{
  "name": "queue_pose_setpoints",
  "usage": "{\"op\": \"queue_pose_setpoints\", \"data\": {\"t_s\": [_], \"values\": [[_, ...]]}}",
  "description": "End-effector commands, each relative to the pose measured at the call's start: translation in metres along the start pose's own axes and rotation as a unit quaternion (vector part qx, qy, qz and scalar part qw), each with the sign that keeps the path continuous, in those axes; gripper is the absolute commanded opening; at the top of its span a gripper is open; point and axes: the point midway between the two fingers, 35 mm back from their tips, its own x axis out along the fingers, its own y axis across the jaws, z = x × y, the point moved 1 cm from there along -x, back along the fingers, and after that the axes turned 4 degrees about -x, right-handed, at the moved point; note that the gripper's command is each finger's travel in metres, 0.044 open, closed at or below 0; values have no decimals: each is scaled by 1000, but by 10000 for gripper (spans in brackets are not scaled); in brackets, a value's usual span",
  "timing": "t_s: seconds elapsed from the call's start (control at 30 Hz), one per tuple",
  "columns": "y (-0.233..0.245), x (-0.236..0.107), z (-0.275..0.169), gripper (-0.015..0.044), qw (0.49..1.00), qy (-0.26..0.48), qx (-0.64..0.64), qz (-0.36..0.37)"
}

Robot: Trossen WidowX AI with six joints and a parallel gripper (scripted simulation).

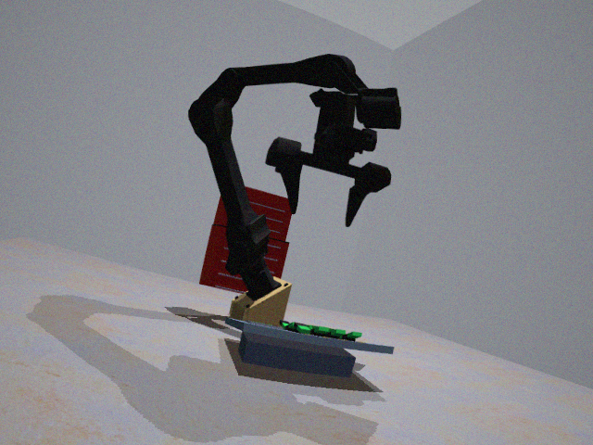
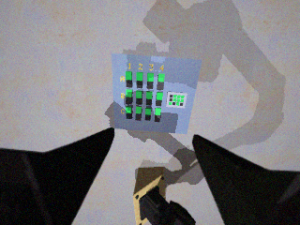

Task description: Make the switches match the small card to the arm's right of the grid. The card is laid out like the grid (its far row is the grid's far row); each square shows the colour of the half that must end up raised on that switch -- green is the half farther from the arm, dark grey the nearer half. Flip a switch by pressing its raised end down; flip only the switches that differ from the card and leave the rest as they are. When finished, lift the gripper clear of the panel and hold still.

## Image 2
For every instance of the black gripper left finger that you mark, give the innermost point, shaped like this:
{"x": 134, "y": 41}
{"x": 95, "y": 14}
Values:
{"x": 60, "y": 178}

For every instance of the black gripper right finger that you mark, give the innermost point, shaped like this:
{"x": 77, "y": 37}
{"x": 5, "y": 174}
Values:
{"x": 245, "y": 193}

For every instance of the light blue switch panel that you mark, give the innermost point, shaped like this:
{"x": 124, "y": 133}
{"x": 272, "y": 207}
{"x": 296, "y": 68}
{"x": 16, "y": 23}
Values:
{"x": 153, "y": 93}

